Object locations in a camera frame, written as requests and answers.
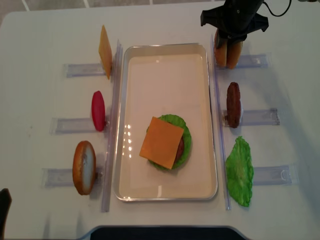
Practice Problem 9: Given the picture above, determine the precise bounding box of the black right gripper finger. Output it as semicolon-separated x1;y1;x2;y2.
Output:
227;34;248;46
215;29;228;49

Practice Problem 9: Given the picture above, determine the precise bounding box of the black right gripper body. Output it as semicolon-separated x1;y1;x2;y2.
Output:
200;0;269;39

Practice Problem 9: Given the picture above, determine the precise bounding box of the golden bun half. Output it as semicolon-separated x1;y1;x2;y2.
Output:
214;42;228;68
226;41;243;69

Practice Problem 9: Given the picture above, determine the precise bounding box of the upright brown meat patty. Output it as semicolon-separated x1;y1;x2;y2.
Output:
226;82;242;128

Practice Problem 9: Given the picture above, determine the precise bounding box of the green lettuce leaf on tray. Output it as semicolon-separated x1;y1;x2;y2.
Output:
148;114;192;170

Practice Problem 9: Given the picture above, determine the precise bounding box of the upright orange cheese slice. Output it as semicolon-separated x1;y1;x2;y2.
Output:
98;25;113;80

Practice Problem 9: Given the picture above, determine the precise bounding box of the orange cheese slice on stack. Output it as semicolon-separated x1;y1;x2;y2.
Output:
139;117;184;169

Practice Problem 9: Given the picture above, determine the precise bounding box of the brown meat patty on tray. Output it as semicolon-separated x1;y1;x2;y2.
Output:
174;137;184;163

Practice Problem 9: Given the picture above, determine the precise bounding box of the upright green lettuce leaf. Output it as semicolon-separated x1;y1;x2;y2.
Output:
225;136;254;207

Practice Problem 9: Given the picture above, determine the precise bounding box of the red tomato slice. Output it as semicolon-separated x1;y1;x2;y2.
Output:
91;91;106;132

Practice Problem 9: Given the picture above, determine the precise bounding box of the clear holder under cheese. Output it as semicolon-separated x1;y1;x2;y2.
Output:
63;63;106;78

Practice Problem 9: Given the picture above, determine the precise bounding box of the clear holder under lettuce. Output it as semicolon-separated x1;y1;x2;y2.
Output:
253;164;300;186

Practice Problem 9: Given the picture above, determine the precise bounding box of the clear holder under tomato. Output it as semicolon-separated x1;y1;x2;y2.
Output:
49;117;97;135

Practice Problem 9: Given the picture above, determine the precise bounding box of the clear holder under golden buns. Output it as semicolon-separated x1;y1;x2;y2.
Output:
215;52;272;70

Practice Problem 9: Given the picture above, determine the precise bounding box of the silver metal tray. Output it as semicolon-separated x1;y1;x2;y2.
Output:
113;43;218;202

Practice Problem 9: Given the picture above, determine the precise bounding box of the clear holder under patty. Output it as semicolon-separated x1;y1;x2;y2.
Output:
221;107;283;127

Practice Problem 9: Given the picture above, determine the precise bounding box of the bun half with white face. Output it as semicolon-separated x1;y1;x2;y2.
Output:
72;140;96;196

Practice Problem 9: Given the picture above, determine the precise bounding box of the dark base at bottom edge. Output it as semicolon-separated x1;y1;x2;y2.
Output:
90;226;245;240

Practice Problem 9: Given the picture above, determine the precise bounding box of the clear holder under white bun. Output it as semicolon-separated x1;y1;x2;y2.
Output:
41;165;104;188

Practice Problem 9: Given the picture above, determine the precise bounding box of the dark object at left edge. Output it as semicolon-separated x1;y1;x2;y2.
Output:
0;188;12;240

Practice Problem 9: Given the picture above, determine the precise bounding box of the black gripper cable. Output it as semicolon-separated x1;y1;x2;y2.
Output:
262;0;292;17

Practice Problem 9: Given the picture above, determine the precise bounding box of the long clear rail right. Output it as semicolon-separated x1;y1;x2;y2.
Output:
210;34;232;211

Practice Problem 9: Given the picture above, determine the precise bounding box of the long clear rail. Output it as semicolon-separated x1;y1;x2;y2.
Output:
210;34;232;211
101;41;123;213

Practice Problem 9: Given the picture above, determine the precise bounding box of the long clear rail left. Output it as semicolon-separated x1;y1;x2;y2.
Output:
101;41;123;213

